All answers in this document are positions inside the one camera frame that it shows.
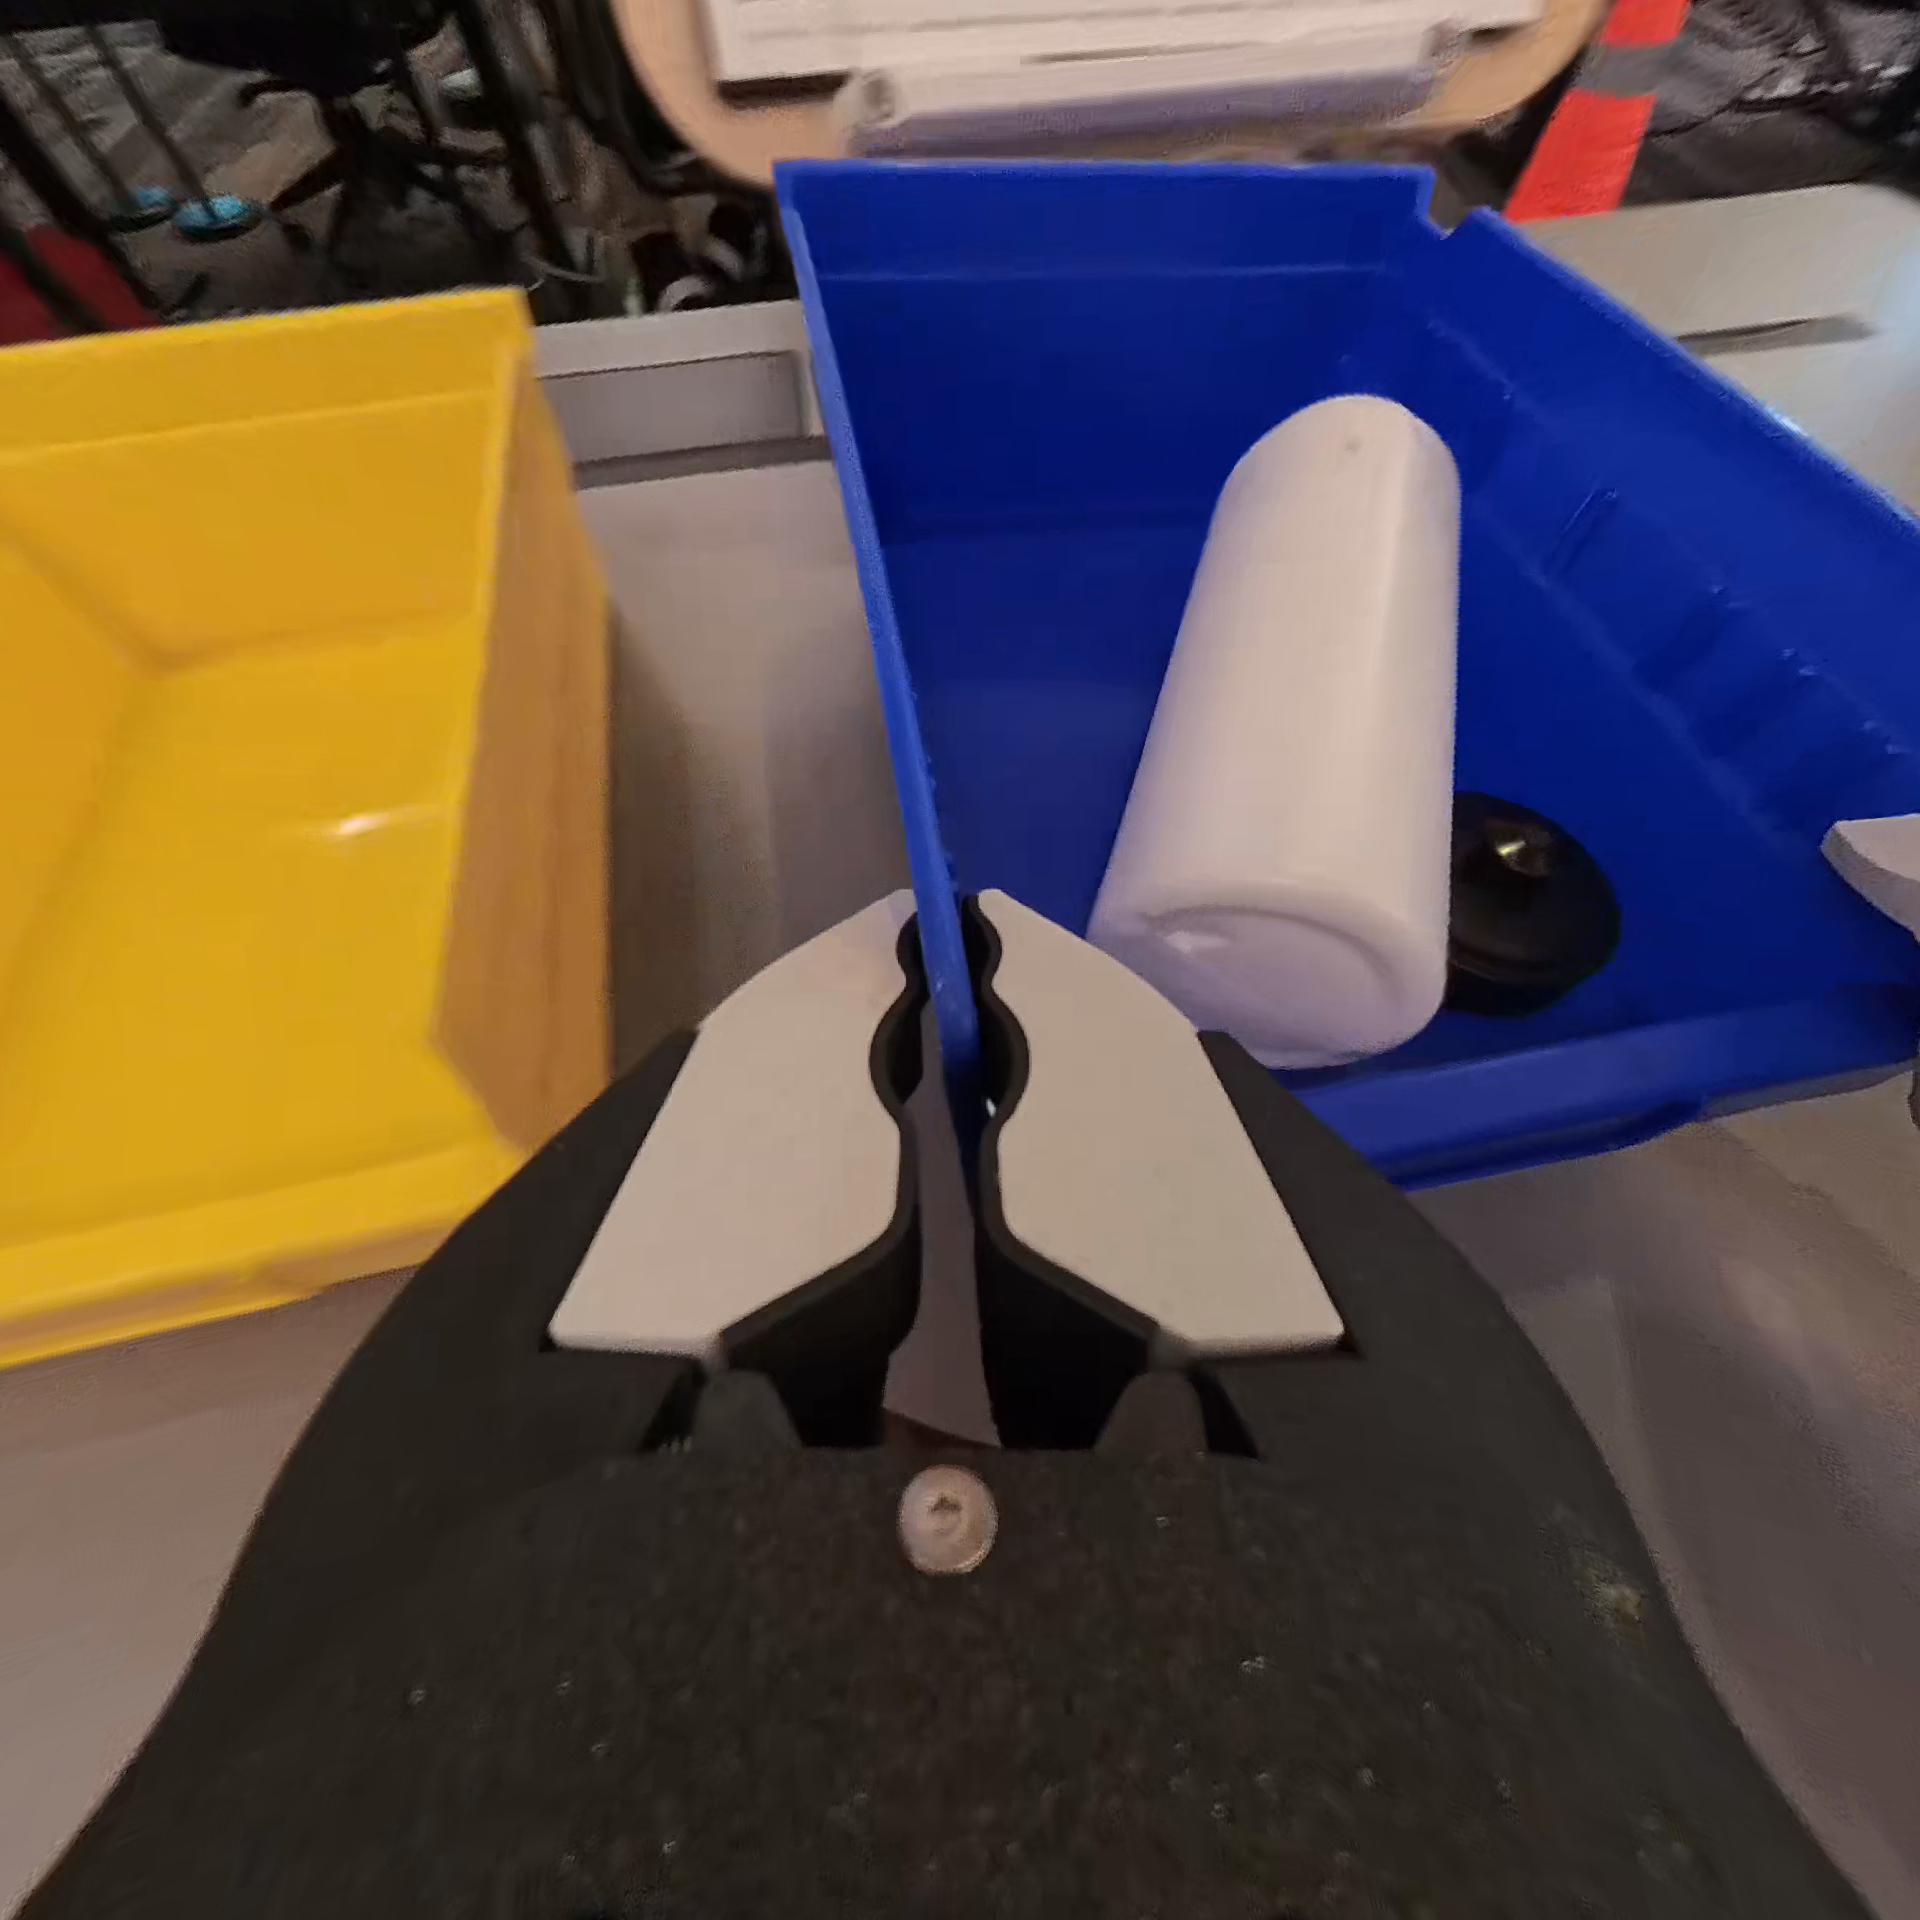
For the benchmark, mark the yellow storage bin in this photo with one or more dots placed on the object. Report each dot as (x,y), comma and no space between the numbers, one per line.
(270,823)

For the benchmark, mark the instruction sheet on stand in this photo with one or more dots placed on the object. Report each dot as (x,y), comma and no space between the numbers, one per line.
(674,105)

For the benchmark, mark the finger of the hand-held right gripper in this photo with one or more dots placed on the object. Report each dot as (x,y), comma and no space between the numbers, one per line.
(1883,869)

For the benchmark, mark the orange traffic cone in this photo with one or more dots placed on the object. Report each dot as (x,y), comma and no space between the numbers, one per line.
(1593,119)

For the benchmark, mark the black bottle lid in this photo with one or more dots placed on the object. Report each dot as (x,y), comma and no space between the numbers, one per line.
(1531,915)

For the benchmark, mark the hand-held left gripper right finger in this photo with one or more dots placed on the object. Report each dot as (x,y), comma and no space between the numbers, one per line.
(1142,1200)

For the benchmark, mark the white plastic bottle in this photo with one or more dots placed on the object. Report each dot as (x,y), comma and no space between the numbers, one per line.
(1292,749)

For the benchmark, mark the red bag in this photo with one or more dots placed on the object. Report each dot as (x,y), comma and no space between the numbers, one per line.
(59,286)

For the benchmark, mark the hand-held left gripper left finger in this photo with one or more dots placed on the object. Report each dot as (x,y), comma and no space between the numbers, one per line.
(721,1200)

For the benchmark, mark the blue storage bin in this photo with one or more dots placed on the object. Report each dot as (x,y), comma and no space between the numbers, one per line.
(1048,523)

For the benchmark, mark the black chair base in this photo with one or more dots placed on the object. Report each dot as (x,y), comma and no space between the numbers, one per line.
(495,151)

